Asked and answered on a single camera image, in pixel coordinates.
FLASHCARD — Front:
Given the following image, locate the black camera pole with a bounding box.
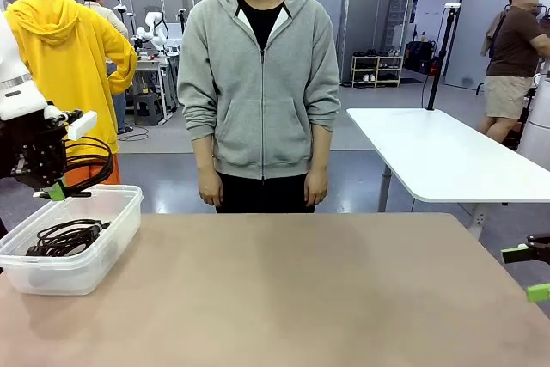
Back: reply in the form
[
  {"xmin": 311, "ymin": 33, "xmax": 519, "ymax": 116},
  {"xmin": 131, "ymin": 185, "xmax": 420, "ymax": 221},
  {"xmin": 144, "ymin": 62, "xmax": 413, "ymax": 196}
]
[{"xmin": 425, "ymin": 3, "xmax": 461, "ymax": 111}]

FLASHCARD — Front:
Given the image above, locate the mannequin in yellow hoodie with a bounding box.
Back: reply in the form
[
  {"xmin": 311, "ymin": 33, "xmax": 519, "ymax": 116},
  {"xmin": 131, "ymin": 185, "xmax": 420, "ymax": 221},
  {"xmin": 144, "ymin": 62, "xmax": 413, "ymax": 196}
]
[{"xmin": 3, "ymin": 0, "xmax": 138, "ymax": 186}]

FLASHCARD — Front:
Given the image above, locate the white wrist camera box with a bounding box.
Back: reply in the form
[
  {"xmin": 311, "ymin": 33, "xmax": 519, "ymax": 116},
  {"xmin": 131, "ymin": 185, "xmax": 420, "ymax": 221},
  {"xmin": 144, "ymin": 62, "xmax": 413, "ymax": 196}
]
[{"xmin": 45, "ymin": 107, "xmax": 98, "ymax": 141}]

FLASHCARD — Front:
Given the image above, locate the white workbench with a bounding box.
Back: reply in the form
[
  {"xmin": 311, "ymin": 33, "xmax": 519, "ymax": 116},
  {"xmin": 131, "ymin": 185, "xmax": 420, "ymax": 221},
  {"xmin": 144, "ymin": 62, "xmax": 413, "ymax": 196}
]
[{"xmin": 105, "ymin": 55, "xmax": 180, "ymax": 123}]

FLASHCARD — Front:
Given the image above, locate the wooden shoe rack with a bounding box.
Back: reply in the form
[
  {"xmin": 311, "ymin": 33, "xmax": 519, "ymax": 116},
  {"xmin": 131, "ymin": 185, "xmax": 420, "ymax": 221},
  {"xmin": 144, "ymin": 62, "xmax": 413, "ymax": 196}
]
[{"xmin": 351, "ymin": 49, "xmax": 405, "ymax": 89}]

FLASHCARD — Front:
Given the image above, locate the person's right forearm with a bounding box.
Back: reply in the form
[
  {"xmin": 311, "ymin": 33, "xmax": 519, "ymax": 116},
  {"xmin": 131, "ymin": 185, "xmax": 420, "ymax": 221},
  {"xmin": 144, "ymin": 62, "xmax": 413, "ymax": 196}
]
[{"xmin": 184, "ymin": 121, "xmax": 216, "ymax": 174}]

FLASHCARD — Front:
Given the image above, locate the clear plastic storage bin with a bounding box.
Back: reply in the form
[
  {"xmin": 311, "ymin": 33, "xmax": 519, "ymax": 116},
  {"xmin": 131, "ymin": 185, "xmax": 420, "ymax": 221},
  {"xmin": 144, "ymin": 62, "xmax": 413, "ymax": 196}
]
[{"xmin": 0, "ymin": 184, "xmax": 144, "ymax": 297}]

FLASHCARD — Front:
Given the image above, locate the person in gray hoodie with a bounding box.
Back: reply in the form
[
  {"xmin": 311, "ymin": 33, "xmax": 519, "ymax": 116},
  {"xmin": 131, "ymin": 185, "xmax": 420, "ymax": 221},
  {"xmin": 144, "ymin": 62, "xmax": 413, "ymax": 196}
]
[{"xmin": 176, "ymin": 0, "xmax": 343, "ymax": 214}]

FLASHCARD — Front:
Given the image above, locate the black USB cable with label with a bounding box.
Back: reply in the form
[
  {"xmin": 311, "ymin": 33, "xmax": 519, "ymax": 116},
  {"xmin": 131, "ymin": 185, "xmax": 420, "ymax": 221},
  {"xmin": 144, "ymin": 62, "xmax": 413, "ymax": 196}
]
[{"xmin": 63, "ymin": 137, "xmax": 116, "ymax": 199}]

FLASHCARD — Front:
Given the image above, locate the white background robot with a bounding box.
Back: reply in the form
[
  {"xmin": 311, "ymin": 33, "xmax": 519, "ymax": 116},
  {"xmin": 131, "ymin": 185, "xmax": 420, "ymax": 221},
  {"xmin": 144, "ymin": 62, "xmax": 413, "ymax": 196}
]
[{"xmin": 135, "ymin": 9, "xmax": 181, "ymax": 52}]

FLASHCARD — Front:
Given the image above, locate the person's left hand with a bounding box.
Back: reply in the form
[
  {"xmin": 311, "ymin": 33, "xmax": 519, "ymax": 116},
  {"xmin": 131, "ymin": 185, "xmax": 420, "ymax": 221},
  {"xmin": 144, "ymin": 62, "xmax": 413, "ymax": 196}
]
[{"xmin": 303, "ymin": 168, "xmax": 330, "ymax": 208}]

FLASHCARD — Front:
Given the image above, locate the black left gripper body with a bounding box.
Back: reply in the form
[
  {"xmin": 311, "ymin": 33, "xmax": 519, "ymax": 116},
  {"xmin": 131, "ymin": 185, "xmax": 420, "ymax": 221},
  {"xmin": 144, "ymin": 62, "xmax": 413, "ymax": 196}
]
[{"xmin": 0, "ymin": 115, "xmax": 68, "ymax": 183}]

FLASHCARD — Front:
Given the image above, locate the white rounded cabinet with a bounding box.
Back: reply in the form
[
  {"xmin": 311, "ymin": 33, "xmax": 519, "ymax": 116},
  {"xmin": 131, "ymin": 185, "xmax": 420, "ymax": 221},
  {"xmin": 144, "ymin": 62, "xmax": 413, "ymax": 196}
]
[{"xmin": 517, "ymin": 78, "xmax": 550, "ymax": 157}]

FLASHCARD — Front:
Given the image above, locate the white table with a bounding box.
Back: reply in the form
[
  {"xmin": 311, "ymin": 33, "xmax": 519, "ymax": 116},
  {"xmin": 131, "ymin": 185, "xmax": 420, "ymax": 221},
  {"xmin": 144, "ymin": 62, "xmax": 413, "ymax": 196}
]
[{"xmin": 346, "ymin": 107, "xmax": 550, "ymax": 239}]

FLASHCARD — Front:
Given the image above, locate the black equipment bag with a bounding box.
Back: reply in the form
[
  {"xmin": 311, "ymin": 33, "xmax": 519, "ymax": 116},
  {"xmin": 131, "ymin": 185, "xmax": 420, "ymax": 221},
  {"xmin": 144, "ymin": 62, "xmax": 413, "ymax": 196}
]
[{"xmin": 406, "ymin": 40, "xmax": 439, "ymax": 74}]

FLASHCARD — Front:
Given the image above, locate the gray step stool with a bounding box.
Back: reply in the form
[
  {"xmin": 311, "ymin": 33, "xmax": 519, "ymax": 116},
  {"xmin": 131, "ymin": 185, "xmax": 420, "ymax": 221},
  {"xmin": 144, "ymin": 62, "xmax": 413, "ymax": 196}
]
[{"xmin": 132, "ymin": 92, "xmax": 167, "ymax": 127}]

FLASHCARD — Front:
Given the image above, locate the person's right hand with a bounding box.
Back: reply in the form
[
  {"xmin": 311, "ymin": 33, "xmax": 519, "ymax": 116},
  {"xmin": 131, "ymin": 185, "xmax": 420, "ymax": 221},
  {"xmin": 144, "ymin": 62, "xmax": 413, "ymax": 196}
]
[{"xmin": 198, "ymin": 168, "xmax": 223, "ymax": 208}]

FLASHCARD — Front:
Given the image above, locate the person's left forearm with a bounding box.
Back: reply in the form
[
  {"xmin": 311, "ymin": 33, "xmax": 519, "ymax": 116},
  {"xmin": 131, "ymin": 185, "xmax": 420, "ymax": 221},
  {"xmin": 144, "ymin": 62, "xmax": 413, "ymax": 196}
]
[{"xmin": 307, "ymin": 119, "xmax": 334, "ymax": 174}]

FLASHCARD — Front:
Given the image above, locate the man in brown shirt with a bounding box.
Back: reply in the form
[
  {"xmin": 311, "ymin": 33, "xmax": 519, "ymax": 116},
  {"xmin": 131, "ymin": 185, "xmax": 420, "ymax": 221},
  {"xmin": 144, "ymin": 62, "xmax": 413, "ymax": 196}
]
[{"xmin": 476, "ymin": 0, "xmax": 550, "ymax": 143}]

